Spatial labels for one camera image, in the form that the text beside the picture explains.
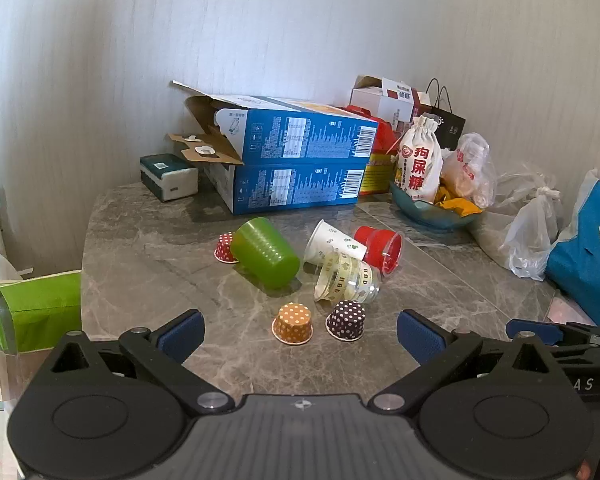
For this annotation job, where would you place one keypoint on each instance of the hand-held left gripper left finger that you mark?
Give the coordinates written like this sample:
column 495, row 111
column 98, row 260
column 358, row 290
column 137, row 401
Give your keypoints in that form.
column 182, row 336

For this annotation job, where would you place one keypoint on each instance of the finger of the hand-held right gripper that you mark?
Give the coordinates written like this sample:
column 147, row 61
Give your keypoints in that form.
column 525, row 329

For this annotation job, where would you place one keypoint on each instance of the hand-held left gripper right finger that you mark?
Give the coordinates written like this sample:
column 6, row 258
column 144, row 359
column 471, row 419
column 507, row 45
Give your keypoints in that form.
column 421, row 340

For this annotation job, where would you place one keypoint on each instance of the purple dotted cupcake cup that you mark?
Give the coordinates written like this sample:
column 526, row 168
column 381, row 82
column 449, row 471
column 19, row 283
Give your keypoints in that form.
column 346, row 320

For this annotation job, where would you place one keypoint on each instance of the clear lettered glass cup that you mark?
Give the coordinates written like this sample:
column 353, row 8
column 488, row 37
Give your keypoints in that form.
column 349, row 282

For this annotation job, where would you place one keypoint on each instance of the red dotted cupcake cup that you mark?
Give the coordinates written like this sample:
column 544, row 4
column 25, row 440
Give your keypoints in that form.
column 224, row 250

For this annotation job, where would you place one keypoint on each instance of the red plastic cup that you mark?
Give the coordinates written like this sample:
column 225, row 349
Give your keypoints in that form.
column 372, row 241

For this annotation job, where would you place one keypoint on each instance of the orange dotted cupcake cup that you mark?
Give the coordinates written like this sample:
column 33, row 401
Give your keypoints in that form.
column 293, row 323

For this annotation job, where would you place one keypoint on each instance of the green plastic cup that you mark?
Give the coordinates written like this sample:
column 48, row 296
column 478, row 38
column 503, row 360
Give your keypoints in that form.
column 265, row 254

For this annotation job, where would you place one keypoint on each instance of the white printed paper cup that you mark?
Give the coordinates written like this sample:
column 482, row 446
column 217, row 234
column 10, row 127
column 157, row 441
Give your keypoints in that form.
column 326, row 240

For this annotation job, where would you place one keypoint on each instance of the blue tote bag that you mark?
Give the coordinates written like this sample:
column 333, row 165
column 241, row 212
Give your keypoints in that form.
column 587, row 255

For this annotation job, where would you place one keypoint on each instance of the clear plastic bag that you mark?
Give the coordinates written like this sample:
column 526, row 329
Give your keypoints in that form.
column 530, row 230

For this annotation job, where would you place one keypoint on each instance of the teal bowl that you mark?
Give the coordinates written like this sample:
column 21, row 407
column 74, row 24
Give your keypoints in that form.
column 430, row 215

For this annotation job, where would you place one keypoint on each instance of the yellow snack packet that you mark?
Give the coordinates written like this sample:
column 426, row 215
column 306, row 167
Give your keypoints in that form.
column 460, row 206

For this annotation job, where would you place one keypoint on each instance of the green box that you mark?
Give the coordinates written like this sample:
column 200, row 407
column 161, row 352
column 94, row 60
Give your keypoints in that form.
column 35, row 310

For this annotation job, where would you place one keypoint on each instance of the green white tissue pack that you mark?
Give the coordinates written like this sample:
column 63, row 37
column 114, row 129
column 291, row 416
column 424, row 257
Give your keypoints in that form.
column 167, row 177

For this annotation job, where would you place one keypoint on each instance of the clear bag with orange print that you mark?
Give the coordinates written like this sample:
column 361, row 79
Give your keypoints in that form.
column 472, row 170

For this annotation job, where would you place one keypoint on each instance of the red yellow box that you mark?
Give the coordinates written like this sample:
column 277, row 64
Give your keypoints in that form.
column 387, row 135
column 377, row 175

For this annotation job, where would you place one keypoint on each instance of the white cloth pouch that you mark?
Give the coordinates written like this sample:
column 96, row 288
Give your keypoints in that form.
column 420, row 165

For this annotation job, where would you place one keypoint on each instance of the blue cardboard box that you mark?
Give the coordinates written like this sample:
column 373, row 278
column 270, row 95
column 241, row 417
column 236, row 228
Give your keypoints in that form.
column 290, row 187
column 305, row 135

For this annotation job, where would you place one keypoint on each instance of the black paper bag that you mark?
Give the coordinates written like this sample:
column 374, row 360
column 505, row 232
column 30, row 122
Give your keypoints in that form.
column 452, row 127

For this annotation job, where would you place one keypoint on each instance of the upper blue cardboard box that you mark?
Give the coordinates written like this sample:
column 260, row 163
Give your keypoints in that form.
column 305, row 135

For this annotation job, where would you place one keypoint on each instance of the white red carton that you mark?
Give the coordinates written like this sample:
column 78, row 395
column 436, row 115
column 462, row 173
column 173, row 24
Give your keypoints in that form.
column 390, row 100

